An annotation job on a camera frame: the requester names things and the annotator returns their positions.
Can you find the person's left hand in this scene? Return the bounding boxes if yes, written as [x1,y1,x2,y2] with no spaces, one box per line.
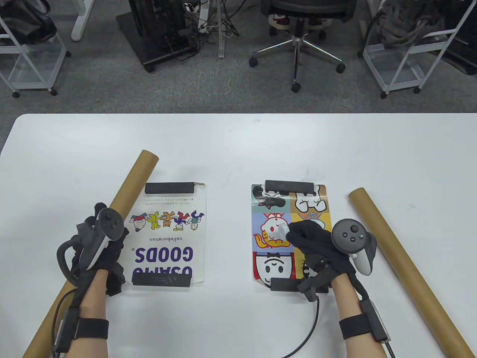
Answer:
[61,202,129,288]

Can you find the person's right hand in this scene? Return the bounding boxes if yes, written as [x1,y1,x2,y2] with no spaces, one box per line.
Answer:
[285,220,358,280]

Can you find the colourful cartoon grid poster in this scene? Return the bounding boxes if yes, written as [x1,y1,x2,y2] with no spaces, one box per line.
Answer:
[251,183,332,288]

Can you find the white poster with purple lettering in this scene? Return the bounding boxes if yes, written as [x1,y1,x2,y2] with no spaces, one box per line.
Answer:
[129,182,207,286]

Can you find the brown cardboard mailing tube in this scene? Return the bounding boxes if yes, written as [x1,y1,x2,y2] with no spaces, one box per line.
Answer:
[348,188,476,358]
[22,150,160,358]

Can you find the black bar weight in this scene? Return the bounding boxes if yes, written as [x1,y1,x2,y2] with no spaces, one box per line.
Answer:
[132,274,192,287]
[265,180,315,194]
[145,182,195,194]
[271,278,329,293]

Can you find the person's right forearm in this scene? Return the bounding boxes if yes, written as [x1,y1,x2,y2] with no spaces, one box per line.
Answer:
[330,274,392,358]

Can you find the person's left forearm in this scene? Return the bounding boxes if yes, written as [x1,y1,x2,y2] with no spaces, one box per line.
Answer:
[69,268,110,358]

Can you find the black wrist sensor box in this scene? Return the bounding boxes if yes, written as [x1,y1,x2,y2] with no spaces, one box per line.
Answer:
[360,298,392,343]
[52,308,80,353]

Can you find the black office chair chrome base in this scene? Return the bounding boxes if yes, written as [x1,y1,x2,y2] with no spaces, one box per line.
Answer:
[249,0,360,93]

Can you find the white wheeled cart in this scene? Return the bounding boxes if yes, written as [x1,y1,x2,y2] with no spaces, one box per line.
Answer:
[360,0,477,98]
[0,15,71,98]

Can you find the white desk leg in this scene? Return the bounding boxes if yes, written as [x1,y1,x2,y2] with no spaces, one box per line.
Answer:
[218,0,228,59]
[71,0,95,41]

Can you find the black wheeled equipment stand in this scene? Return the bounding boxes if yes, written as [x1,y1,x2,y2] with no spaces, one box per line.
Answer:
[116,0,198,72]

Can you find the grey crumpled cloth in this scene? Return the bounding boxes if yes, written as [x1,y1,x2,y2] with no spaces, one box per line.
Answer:
[373,0,448,47]

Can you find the black bag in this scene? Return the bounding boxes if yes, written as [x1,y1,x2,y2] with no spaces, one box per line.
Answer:
[0,0,58,45]

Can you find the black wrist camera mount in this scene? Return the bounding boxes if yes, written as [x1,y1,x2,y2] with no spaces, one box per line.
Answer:
[297,261,332,302]
[105,261,126,297]

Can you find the black wrist strap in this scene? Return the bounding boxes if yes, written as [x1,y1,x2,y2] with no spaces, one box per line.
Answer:
[339,315,371,340]
[73,318,109,340]

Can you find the tangle of black cables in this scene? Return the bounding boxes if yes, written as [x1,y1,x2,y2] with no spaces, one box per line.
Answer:
[182,0,247,38]

